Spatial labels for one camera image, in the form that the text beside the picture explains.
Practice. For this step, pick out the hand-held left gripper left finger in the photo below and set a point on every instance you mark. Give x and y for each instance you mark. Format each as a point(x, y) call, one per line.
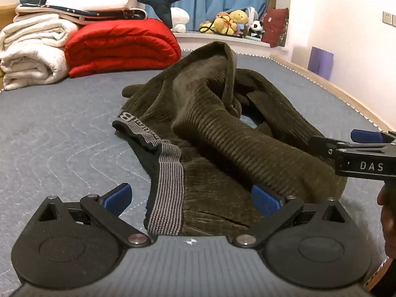
point(119, 196)

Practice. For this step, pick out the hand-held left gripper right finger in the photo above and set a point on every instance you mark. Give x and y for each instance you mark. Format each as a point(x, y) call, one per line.
point(266, 199)

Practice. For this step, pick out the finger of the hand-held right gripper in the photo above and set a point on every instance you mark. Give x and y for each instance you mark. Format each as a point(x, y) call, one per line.
point(366, 136)
point(323, 148)

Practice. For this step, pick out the person's right hand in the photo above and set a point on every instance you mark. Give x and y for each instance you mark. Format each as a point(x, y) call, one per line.
point(388, 216)

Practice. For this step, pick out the purple rolled mat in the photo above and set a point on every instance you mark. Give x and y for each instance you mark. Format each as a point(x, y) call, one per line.
point(321, 62)

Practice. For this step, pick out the grey quilted mattress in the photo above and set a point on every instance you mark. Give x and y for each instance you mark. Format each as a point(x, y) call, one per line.
point(62, 130)

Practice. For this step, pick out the dark red pillow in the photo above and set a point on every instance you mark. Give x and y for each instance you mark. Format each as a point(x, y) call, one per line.
point(275, 26)

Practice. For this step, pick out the panda plush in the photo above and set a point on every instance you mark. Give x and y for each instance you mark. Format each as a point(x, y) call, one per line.
point(256, 27)

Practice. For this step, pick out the red folded blanket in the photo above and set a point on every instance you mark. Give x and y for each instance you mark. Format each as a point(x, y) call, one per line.
point(123, 46)

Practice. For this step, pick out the yellow duck plush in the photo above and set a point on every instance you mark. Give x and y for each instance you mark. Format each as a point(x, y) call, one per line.
point(238, 16)

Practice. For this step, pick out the yellow bear plush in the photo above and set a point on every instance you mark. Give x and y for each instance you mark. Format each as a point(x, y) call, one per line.
point(221, 24)

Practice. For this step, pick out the cream folded blanket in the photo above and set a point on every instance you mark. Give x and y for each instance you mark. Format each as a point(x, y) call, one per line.
point(34, 55)

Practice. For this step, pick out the dark patterned folded blanket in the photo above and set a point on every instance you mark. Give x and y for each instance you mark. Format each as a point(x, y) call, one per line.
point(102, 14)

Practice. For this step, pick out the white plush toy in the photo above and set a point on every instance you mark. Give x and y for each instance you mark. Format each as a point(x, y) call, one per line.
point(179, 18)

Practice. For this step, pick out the wooden headboard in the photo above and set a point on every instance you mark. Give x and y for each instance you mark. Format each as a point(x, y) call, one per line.
point(6, 10)

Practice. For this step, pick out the wooden bed frame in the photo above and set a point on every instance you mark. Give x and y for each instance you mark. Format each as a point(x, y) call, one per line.
point(340, 94)

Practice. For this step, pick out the white wall switch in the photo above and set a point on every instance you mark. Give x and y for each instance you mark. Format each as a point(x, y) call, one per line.
point(388, 18)

